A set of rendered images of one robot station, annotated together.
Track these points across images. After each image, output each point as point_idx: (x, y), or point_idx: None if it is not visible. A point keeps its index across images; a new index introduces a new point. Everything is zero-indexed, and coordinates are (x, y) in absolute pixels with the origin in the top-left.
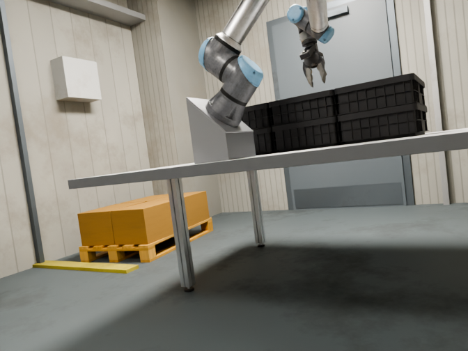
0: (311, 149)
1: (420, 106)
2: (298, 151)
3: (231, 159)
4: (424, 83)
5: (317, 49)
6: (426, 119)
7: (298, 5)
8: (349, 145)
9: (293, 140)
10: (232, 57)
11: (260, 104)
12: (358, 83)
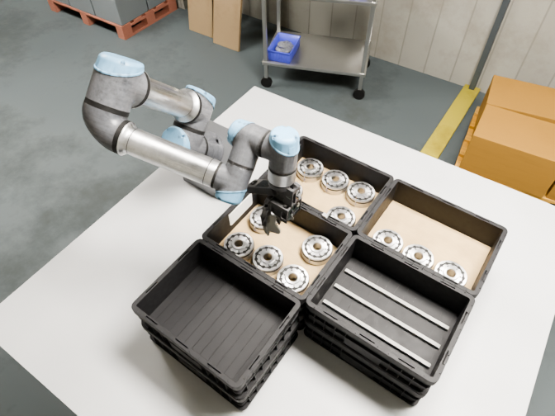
0: (170, 238)
1: (163, 343)
2: (142, 221)
3: (169, 181)
4: (228, 385)
5: (286, 199)
6: (229, 396)
7: (229, 128)
8: (114, 252)
9: None
10: (174, 121)
11: (261, 175)
12: (177, 258)
